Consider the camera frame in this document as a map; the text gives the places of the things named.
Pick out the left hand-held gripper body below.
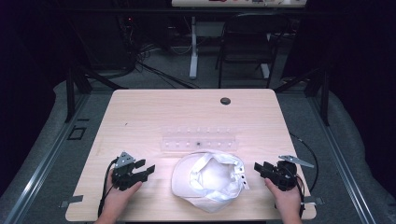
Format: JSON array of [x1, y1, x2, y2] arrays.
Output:
[[111, 151, 149, 191]]

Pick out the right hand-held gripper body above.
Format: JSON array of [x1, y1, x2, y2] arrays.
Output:
[[270, 154, 316, 192]]

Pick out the person's left hand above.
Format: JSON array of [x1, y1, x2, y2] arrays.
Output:
[[104, 169, 144, 216]]

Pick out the person's right hand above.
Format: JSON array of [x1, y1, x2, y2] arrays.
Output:
[[263, 177, 303, 217]]

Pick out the white baseball cap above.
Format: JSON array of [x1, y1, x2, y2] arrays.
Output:
[[170, 149, 250, 215]]

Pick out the clear acrylic rack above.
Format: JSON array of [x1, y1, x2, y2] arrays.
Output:
[[161, 125, 239, 154]]

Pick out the dark equipment cabinet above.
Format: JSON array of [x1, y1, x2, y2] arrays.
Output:
[[73, 13, 139, 72]]

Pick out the black metal chair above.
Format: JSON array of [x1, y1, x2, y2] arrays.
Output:
[[214, 11, 290, 90]]

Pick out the white desk with legs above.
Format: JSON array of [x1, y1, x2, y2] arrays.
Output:
[[170, 0, 308, 80]]

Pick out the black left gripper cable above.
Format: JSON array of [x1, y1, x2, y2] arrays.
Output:
[[97, 158, 119, 218]]

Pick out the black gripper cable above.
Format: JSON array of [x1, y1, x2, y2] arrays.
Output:
[[97, 158, 119, 218], [289, 133, 319, 218]]

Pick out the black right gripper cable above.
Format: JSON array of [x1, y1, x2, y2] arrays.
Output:
[[289, 133, 319, 218]]

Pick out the grey metal table bracket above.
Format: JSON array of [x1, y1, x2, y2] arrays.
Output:
[[58, 194, 85, 209], [302, 196, 325, 206]]

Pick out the aluminium floor rail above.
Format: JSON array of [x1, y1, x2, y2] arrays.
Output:
[[306, 92, 378, 224], [2, 92, 92, 224]]

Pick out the black metal frame stand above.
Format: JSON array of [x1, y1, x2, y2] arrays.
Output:
[[64, 65, 129, 123], [273, 68, 332, 127]]

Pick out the black floor cables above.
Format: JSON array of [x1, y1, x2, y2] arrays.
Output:
[[132, 41, 202, 91]]

